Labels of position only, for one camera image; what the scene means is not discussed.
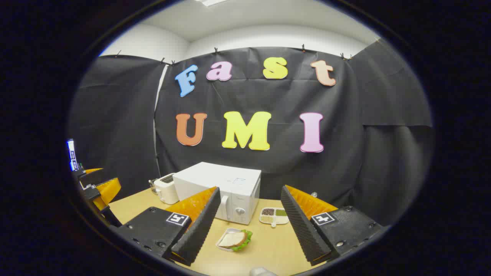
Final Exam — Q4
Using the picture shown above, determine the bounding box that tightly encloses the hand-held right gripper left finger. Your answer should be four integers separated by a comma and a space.
109, 187, 222, 267

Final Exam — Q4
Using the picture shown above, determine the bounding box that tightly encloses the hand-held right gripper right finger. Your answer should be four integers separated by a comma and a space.
280, 185, 388, 267

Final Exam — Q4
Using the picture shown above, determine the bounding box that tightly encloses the sandwich with lettuce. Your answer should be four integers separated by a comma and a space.
218, 229, 253, 252

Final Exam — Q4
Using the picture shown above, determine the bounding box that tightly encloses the white microwave oven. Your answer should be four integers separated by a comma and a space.
173, 161, 262, 225

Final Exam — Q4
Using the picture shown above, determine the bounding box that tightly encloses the divided plate of grains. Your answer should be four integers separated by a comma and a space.
259, 207, 290, 228

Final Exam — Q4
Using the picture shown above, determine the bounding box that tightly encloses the white rectangular tray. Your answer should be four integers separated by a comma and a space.
216, 228, 242, 252

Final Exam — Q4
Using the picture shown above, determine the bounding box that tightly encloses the blue and white sign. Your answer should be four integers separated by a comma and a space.
66, 138, 80, 172

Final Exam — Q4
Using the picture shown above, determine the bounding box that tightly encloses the white toaster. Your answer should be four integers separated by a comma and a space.
153, 173, 180, 205

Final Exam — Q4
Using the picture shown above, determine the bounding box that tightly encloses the black backdrop cloth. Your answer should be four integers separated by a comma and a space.
68, 38, 434, 227

